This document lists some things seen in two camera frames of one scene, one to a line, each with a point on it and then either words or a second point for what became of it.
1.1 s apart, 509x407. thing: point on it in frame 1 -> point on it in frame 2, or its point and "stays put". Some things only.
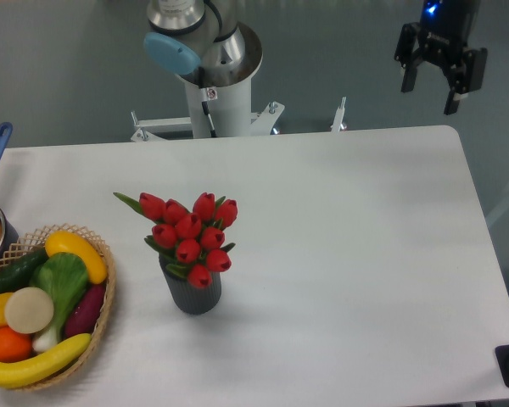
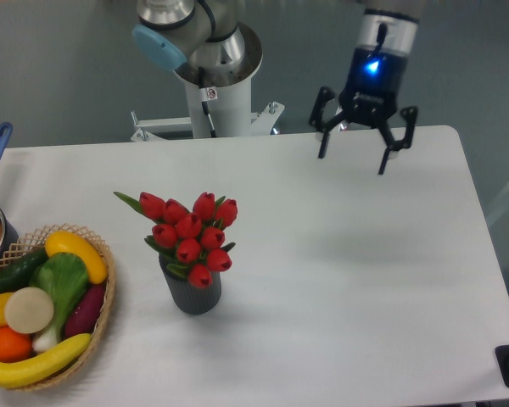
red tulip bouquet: x=192 y=238 stays put
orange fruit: x=4 y=344 stays put
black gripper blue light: x=444 y=30 -> x=369 y=99
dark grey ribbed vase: x=192 y=299 stays put
